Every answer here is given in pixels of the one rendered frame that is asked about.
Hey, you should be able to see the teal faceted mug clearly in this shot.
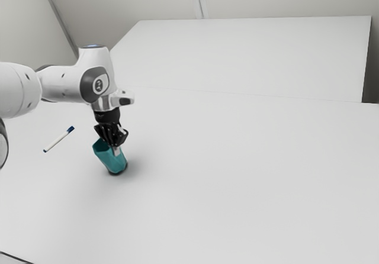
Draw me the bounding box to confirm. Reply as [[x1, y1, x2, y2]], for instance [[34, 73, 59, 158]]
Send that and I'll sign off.
[[92, 137, 128, 176]]

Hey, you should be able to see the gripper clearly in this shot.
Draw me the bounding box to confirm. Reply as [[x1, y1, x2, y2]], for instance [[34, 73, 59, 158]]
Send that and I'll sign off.
[[92, 107, 130, 159]]

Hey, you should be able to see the white pen with blue cap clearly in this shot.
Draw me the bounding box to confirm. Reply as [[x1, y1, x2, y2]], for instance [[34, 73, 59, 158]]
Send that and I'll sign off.
[[43, 125, 75, 153]]

